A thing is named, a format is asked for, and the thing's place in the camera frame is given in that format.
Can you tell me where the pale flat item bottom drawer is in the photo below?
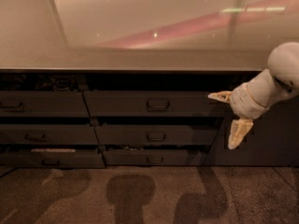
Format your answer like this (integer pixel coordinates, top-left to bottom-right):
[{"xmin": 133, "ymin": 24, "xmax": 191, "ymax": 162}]
[{"xmin": 31, "ymin": 148, "xmax": 76, "ymax": 153}]

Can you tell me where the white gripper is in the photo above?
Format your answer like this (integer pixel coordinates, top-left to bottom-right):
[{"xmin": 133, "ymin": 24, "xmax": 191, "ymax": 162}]
[{"xmin": 207, "ymin": 82, "xmax": 269, "ymax": 149}]

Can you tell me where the dark drawer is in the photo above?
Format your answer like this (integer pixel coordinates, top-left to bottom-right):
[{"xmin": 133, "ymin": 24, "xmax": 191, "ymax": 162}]
[
  {"xmin": 0, "ymin": 149, "xmax": 106, "ymax": 169},
  {"xmin": 0, "ymin": 91, "xmax": 88, "ymax": 118},
  {"xmin": 103, "ymin": 149, "xmax": 206, "ymax": 166},
  {"xmin": 0, "ymin": 124, "xmax": 98, "ymax": 145},
  {"xmin": 83, "ymin": 91, "xmax": 229, "ymax": 117},
  {"xmin": 95, "ymin": 125, "xmax": 218, "ymax": 146}
]

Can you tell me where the dark clutter in left drawer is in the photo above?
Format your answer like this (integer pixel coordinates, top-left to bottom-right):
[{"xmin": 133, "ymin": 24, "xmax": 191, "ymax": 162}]
[{"xmin": 0, "ymin": 74, "xmax": 78, "ymax": 91}]

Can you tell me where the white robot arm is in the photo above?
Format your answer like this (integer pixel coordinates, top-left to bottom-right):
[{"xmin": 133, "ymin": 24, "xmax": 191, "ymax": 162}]
[{"xmin": 207, "ymin": 42, "xmax": 299, "ymax": 149}]

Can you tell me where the dark right cabinet door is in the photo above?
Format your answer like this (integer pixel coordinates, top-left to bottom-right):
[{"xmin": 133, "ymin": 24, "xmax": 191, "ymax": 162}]
[{"xmin": 206, "ymin": 95, "xmax": 299, "ymax": 166}]

